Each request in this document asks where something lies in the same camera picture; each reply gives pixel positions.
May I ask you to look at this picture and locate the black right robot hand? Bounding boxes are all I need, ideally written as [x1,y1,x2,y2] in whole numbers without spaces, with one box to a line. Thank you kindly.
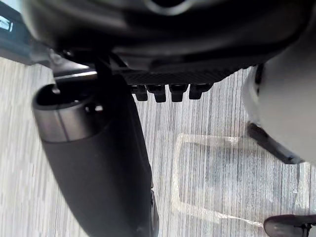
[21,0,312,237]

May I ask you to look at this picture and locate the dark robot foot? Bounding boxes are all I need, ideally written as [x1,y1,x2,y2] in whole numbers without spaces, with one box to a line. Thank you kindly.
[263,214,316,237]

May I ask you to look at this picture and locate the clear tape floor outline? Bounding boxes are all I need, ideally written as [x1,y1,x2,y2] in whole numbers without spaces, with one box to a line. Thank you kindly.
[171,133,265,229]

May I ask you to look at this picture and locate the dark grey furniture piece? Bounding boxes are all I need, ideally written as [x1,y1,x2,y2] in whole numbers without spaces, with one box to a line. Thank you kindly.
[0,0,51,66]

